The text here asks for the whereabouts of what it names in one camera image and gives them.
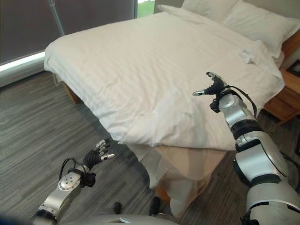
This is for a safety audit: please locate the beige bed skirt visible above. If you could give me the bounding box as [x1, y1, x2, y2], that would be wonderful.
[127, 143, 229, 218]

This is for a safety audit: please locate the dark roller blind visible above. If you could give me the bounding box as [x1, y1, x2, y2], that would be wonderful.
[0, 0, 138, 67]

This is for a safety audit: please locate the window pane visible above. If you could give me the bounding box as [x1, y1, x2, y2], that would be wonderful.
[136, 0, 156, 19]

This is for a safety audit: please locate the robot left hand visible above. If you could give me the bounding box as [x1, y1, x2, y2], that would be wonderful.
[83, 138, 116, 171]

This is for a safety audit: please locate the large white pillow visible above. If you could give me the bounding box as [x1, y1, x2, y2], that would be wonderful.
[222, 1, 300, 59]

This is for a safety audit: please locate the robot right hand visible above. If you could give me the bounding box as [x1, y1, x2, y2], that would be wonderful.
[192, 71, 228, 98]

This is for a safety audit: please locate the robot silver torso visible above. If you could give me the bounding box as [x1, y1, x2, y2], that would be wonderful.
[56, 212, 180, 225]

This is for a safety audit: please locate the white duvet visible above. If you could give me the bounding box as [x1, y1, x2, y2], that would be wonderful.
[44, 4, 285, 151]

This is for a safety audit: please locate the wooden nightstand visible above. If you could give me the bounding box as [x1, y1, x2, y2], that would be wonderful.
[263, 67, 300, 125]

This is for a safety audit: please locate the black picture frame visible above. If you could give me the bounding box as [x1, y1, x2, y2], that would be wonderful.
[286, 59, 300, 76]

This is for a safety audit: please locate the metal pole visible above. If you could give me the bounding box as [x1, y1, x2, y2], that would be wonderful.
[48, 0, 65, 36]

